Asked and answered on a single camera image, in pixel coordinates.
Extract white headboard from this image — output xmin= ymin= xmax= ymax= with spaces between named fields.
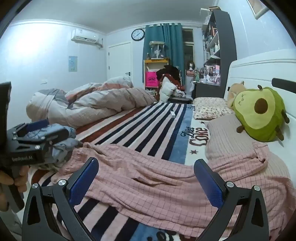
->
xmin=223 ymin=49 xmax=296 ymax=167

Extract teal curtain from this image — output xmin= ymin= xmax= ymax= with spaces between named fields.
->
xmin=142 ymin=23 xmax=184 ymax=90

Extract glass display tank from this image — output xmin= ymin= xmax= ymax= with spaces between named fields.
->
xmin=149 ymin=41 xmax=166 ymax=59

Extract pink knit pillow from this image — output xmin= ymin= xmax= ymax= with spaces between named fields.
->
xmin=205 ymin=114 xmax=290 ymax=183

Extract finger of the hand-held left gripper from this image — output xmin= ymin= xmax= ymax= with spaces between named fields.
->
xmin=38 ymin=128 xmax=70 ymax=145
xmin=13 ymin=120 xmax=49 ymax=139

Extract white puffer jacket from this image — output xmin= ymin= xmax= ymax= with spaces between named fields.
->
xmin=159 ymin=80 xmax=177 ymax=102

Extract brown plush toy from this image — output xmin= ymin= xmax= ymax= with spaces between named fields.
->
xmin=227 ymin=81 xmax=247 ymax=109

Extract yellow storage shelf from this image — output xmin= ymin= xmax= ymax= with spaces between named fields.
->
xmin=143 ymin=58 xmax=170 ymax=95

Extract window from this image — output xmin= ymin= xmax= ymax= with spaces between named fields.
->
xmin=182 ymin=28 xmax=194 ymax=77

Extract pink and grey quilt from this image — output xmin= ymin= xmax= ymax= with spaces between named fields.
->
xmin=26 ymin=76 xmax=158 ymax=129

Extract dark tall shelf unit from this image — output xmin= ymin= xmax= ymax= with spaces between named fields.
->
xmin=201 ymin=7 xmax=237 ymax=100

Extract white air conditioner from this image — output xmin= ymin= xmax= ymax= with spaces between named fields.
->
xmin=70 ymin=28 xmax=103 ymax=49

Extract framed wall picture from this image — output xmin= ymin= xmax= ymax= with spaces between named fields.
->
xmin=246 ymin=0 xmax=266 ymax=19

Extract pink checked pants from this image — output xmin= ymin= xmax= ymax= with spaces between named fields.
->
xmin=51 ymin=141 xmax=290 ymax=234

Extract round wall clock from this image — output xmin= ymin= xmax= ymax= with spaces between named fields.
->
xmin=131 ymin=29 xmax=145 ymax=41

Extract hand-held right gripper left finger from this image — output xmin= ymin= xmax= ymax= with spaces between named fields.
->
xmin=21 ymin=157 xmax=100 ymax=241

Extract black bar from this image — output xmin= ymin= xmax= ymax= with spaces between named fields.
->
xmin=272 ymin=78 xmax=296 ymax=93

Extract person's left hand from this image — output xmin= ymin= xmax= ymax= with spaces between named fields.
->
xmin=0 ymin=165 xmax=30 ymax=212

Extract dark red clothes pile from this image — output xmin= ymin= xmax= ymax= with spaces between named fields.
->
xmin=156 ymin=65 xmax=185 ymax=91

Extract blue denim garment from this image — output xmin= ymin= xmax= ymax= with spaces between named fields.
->
xmin=30 ymin=119 xmax=82 ymax=171

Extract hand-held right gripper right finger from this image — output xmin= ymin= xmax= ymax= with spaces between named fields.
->
xmin=194 ymin=159 xmax=275 ymax=241

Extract white door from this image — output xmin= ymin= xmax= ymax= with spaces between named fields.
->
xmin=108 ymin=42 xmax=132 ymax=85

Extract floral pillow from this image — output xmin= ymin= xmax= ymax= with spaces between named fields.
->
xmin=193 ymin=97 xmax=234 ymax=120

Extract blue wall poster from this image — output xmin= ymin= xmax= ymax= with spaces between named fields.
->
xmin=68 ymin=56 xmax=78 ymax=72

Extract striped printed blanket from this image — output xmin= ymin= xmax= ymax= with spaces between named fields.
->
xmin=23 ymin=102 xmax=232 ymax=241

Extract pink shopping bag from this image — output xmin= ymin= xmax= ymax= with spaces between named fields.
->
xmin=145 ymin=71 xmax=159 ymax=88

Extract green avocado plush toy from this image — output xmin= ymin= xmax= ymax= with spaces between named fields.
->
xmin=232 ymin=85 xmax=290 ymax=142

